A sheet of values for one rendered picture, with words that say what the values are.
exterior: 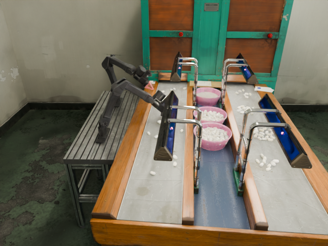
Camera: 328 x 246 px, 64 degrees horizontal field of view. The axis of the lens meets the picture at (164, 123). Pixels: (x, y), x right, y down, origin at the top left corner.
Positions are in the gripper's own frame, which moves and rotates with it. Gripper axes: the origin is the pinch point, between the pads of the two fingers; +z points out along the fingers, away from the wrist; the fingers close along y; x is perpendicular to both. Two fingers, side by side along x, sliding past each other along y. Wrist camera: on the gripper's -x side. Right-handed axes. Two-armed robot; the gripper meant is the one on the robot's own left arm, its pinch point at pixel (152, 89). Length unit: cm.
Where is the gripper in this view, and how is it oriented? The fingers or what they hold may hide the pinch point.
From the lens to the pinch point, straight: 234.7
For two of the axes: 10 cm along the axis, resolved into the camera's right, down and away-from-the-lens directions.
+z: 7.6, 6.0, 2.5
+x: -6.4, 6.4, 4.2
